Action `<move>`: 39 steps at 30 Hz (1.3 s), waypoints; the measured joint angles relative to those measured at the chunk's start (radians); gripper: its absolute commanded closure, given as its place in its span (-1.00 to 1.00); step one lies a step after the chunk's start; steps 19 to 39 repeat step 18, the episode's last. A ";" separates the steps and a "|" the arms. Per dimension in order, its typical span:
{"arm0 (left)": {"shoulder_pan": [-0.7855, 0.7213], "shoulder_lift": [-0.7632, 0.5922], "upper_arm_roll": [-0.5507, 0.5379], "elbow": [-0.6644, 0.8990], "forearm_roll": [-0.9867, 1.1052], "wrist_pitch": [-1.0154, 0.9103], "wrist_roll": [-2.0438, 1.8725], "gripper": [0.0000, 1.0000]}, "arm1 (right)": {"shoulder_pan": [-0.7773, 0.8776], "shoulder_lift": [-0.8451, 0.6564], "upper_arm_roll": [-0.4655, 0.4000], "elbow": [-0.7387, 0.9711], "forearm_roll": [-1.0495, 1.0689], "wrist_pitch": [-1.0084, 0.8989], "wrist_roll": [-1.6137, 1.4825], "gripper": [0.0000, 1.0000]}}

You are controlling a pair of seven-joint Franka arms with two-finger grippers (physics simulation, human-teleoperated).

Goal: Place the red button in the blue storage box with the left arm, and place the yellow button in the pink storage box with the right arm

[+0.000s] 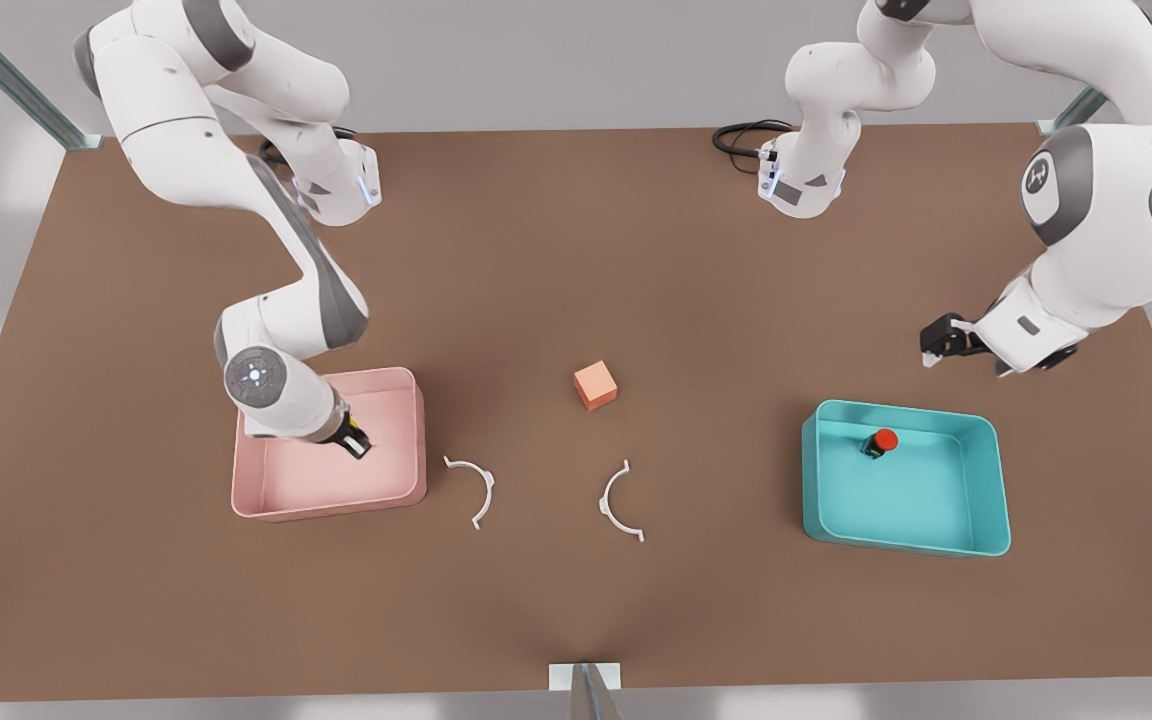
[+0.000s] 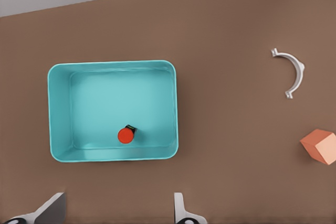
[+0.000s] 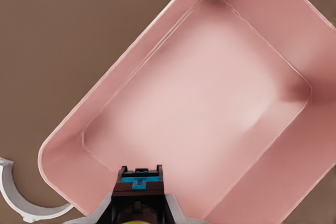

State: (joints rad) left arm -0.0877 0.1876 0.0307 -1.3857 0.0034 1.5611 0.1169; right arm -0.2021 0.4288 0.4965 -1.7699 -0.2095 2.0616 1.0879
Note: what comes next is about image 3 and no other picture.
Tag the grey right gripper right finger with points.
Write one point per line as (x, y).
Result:
(176, 214)

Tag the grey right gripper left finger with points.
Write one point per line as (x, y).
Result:
(101, 212)

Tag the yellow button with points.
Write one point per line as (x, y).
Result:
(139, 197)

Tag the pink storage box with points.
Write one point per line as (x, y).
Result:
(199, 82)

